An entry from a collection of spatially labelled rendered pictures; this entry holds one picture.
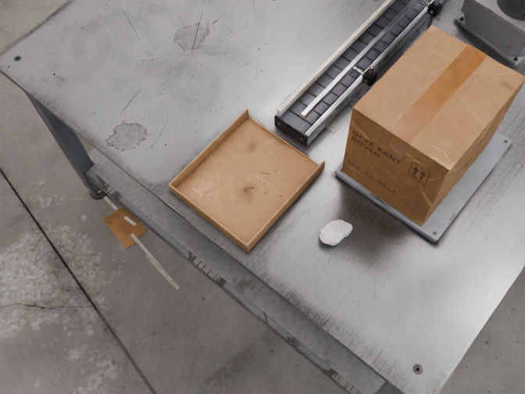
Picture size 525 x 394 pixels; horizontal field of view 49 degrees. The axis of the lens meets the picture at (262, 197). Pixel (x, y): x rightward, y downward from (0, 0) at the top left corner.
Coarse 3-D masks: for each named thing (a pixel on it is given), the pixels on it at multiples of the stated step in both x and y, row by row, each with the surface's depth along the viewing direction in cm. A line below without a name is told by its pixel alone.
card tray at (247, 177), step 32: (256, 128) 153; (192, 160) 145; (224, 160) 149; (256, 160) 148; (288, 160) 148; (192, 192) 145; (224, 192) 144; (256, 192) 144; (288, 192) 144; (224, 224) 140; (256, 224) 140
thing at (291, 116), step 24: (408, 0) 166; (384, 24) 162; (408, 24) 162; (360, 48) 159; (384, 48) 158; (336, 72) 155; (312, 96) 152; (336, 96) 151; (288, 120) 148; (312, 120) 148
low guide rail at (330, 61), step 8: (392, 0) 162; (384, 8) 161; (376, 16) 160; (368, 24) 159; (360, 32) 157; (352, 40) 156; (344, 48) 155; (336, 56) 154; (328, 64) 153; (320, 72) 151; (312, 80) 150; (304, 88) 149; (296, 96) 148; (288, 104) 147; (280, 112) 146
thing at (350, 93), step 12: (432, 0) 166; (444, 0) 172; (420, 24) 167; (408, 36) 165; (396, 48) 163; (384, 60) 160; (360, 84) 156; (348, 96) 154; (336, 108) 151; (276, 120) 151; (324, 120) 149; (288, 132) 151; (312, 132) 147
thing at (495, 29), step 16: (464, 0) 161; (480, 0) 158; (496, 0) 157; (464, 16) 168; (480, 16) 160; (496, 16) 155; (480, 32) 163; (496, 32) 159; (512, 32) 154; (496, 48) 162; (512, 48) 157; (512, 64) 160
